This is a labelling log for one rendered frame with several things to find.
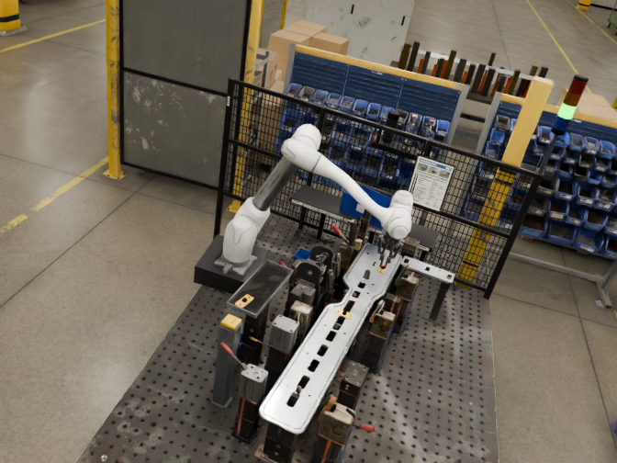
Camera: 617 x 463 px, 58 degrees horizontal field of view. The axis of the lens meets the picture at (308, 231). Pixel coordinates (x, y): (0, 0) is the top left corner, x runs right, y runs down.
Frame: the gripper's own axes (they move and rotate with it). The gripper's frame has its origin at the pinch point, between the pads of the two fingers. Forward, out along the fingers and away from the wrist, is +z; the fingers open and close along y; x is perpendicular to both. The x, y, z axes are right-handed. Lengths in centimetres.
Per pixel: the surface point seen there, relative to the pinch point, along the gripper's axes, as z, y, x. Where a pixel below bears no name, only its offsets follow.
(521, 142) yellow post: -63, 44, 58
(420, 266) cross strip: 4.7, 17.3, 14.6
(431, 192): -20, 7, 54
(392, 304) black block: 7.6, 12.6, -22.1
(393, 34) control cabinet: 20, -168, 640
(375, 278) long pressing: 4.6, -0.7, -11.2
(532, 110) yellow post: -80, 43, 58
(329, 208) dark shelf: 2, -45, 36
